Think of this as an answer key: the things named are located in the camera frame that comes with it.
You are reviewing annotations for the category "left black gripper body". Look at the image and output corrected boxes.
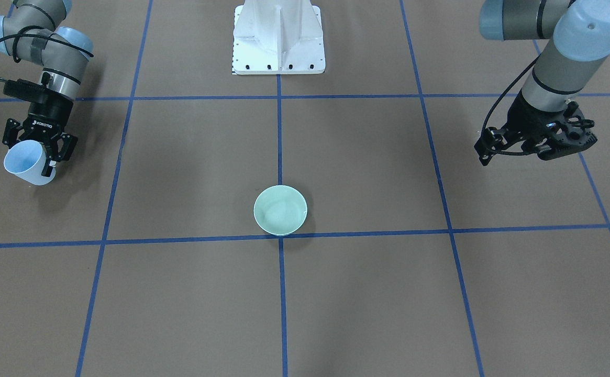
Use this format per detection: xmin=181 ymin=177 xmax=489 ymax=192
xmin=501 ymin=95 xmax=595 ymax=152

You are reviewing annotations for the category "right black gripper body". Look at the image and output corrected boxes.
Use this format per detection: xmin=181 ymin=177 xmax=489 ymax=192
xmin=15 ymin=79 xmax=77 ymax=147

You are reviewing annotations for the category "light blue plastic cup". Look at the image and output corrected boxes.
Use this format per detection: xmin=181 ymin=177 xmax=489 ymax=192
xmin=3 ymin=139 xmax=57 ymax=186

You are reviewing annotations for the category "mint green bowl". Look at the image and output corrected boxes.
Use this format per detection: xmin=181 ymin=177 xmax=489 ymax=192
xmin=253 ymin=185 xmax=308 ymax=237

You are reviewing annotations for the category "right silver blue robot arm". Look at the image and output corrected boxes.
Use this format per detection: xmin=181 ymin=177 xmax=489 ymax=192
xmin=0 ymin=1 xmax=94 ymax=185

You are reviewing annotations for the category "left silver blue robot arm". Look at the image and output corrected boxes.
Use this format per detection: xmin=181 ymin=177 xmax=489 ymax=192
xmin=474 ymin=1 xmax=610 ymax=165

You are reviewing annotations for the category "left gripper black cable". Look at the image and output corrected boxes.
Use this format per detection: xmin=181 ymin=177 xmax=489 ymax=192
xmin=482 ymin=55 xmax=541 ymax=157

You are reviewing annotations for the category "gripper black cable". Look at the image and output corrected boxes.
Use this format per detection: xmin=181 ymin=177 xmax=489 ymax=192
xmin=0 ymin=31 xmax=95 ymax=85
xmin=482 ymin=55 xmax=541 ymax=157

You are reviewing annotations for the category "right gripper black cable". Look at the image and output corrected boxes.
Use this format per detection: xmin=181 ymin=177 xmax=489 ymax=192
xmin=0 ymin=31 xmax=95 ymax=85

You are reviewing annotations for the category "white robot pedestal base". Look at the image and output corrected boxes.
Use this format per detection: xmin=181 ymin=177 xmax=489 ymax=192
xmin=231 ymin=1 xmax=326 ymax=75

